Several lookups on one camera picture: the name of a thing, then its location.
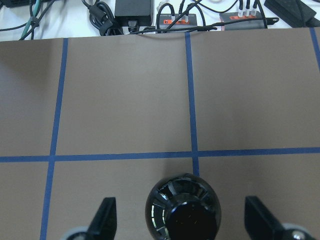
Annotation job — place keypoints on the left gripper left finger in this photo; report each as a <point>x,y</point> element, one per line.
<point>104,223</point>

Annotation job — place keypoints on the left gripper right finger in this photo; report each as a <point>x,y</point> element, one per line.
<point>260,223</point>

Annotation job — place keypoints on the black power brick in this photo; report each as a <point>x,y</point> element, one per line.
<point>137,10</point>

